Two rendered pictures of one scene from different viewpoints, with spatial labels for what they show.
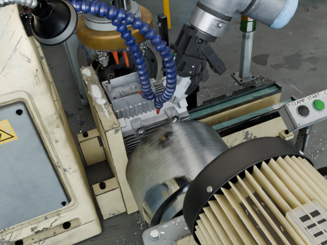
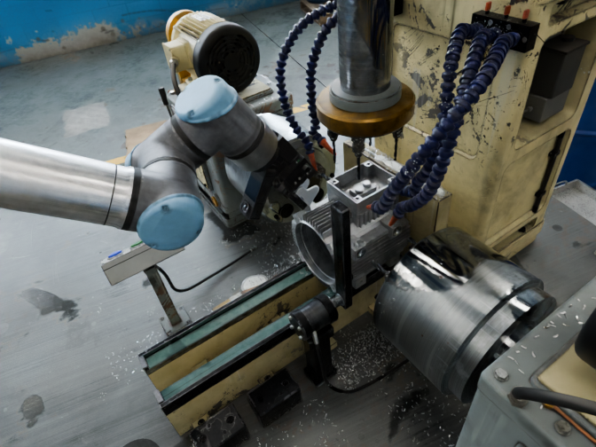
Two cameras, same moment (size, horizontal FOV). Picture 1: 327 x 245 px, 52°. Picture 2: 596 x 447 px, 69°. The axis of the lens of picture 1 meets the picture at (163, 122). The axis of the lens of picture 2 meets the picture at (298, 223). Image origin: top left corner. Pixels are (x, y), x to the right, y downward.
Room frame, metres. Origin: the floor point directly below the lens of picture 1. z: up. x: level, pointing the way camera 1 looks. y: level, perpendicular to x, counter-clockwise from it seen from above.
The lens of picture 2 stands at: (1.43, -0.20, 1.70)
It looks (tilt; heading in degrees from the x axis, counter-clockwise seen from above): 42 degrees down; 169
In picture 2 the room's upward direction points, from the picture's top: 8 degrees counter-clockwise
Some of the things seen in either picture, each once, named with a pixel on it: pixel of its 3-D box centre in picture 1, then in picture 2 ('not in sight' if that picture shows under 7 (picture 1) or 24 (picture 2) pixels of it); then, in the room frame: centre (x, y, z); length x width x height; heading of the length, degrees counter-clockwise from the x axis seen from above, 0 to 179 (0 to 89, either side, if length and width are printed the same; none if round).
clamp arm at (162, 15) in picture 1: (166, 53); (341, 260); (0.92, -0.03, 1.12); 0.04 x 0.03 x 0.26; 108
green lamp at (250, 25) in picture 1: (248, 23); not in sight; (1.20, -0.37, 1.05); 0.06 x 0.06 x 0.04
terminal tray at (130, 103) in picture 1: (129, 96); (363, 193); (0.74, 0.08, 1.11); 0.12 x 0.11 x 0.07; 108
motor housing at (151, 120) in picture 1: (147, 116); (349, 232); (0.75, 0.05, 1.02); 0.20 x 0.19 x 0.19; 108
